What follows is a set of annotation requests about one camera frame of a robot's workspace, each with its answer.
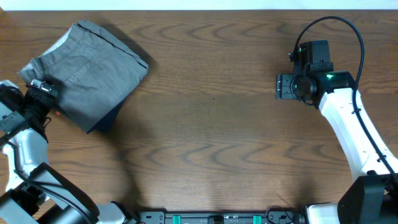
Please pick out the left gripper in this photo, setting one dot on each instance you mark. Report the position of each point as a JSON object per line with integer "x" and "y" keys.
{"x": 37, "y": 104}

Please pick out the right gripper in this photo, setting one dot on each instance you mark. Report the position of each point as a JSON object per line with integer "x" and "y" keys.
{"x": 283, "y": 86}

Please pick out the grey shorts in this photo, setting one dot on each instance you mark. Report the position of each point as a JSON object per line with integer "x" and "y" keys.
{"x": 92, "y": 69}

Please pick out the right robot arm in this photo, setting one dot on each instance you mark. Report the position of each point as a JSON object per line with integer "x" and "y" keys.
{"x": 372, "y": 198}

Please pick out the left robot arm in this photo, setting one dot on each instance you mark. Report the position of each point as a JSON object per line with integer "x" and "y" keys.
{"x": 35, "y": 192}

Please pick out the folded navy blue garment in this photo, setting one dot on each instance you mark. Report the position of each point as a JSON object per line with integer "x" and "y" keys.
{"x": 105, "y": 124}

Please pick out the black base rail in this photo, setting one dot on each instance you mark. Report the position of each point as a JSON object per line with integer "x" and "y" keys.
{"x": 273, "y": 215}

